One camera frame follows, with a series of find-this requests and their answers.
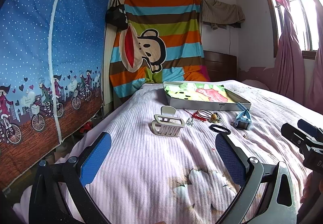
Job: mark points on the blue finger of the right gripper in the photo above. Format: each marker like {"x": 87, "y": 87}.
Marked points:
{"x": 295, "y": 136}
{"x": 311, "y": 130}

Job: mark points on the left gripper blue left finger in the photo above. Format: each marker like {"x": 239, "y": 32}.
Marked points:
{"x": 47, "y": 203}

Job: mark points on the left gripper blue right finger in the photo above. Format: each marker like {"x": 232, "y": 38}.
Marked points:
{"x": 277, "y": 204}

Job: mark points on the blue kids smartwatch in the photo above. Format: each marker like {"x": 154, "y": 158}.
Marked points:
{"x": 243, "y": 119}

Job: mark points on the brown hair tie yellow bead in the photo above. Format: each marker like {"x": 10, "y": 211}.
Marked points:
{"x": 209, "y": 116}

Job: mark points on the light blue wavy hair clip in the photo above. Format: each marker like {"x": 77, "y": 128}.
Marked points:
{"x": 190, "y": 122}

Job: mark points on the beige hair claw clip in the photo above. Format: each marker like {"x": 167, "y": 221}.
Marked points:
{"x": 166, "y": 124}

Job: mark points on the person's right hand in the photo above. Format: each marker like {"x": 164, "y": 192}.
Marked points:
{"x": 310, "y": 186}

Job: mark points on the pink window curtain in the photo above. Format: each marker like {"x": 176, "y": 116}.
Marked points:
{"x": 288, "y": 72}

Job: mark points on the pink pillow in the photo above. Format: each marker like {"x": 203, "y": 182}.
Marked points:
{"x": 256, "y": 84}

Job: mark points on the grey shallow cardboard box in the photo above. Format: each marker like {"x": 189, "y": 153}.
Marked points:
{"x": 202, "y": 105}

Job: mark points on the colourful printed paper liner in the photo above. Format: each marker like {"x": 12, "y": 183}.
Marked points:
{"x": 198, "y": 92}

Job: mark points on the dark wooden headboard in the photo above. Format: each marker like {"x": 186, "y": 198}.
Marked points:
{"x": 220, "y": 67}

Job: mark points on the pink striped bed sheet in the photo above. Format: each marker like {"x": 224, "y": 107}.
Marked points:
{"x": 147, "y": 178}

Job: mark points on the striped monkey print blanket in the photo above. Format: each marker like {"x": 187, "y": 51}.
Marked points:
{"x": 161, "y": 43}

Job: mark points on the blue bicycle print wardrobe cover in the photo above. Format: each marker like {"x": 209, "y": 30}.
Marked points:
{"x": 52, "y": 53}

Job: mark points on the black hanging tote bag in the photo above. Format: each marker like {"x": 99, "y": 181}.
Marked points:
{"x": 116, "y": 15}

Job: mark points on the window with frame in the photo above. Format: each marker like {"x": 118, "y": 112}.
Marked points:
{"x": 304, "y": 14}

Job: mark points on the khaki cloth hanging on wall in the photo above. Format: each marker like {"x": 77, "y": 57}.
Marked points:
{"x": 219, "y": 14}

